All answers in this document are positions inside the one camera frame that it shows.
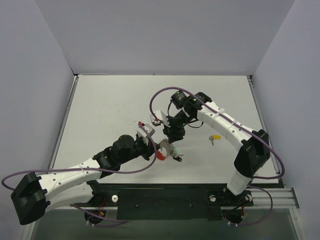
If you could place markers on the keyring bunch with coloured tags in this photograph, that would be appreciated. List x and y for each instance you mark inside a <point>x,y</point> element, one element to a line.
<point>168,150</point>

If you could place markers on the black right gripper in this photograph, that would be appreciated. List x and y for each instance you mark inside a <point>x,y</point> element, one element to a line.
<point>175,135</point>

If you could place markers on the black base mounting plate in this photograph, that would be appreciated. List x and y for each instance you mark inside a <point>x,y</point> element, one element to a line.
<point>120,203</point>

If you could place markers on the key with yellow tag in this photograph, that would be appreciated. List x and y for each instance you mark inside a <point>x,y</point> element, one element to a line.
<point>212,139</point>

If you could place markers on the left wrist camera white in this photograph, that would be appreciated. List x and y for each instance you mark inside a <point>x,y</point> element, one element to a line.
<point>145,131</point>

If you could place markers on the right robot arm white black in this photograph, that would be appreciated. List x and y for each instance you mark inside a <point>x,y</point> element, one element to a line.
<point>253,149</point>

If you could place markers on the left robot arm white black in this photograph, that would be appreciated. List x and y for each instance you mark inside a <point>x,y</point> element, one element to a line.
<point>34,194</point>

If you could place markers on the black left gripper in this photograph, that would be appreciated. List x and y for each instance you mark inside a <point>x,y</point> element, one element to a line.
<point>149,151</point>

